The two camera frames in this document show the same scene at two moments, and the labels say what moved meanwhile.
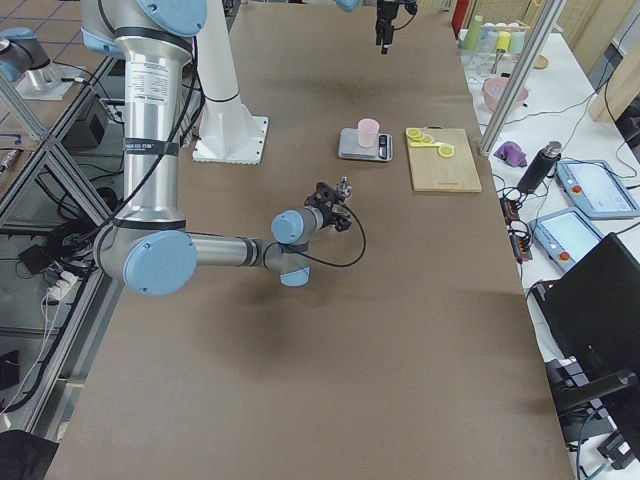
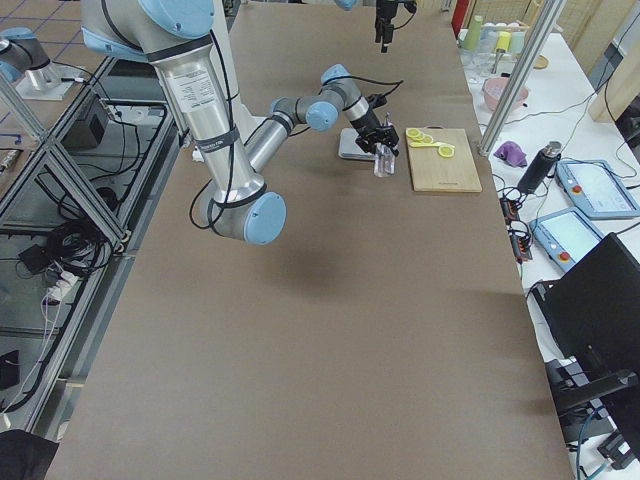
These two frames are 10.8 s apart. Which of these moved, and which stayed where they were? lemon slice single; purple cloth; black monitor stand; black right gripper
Moved: black right gripper
Stayed: purple cloth; lemon slice single; black monitor stand
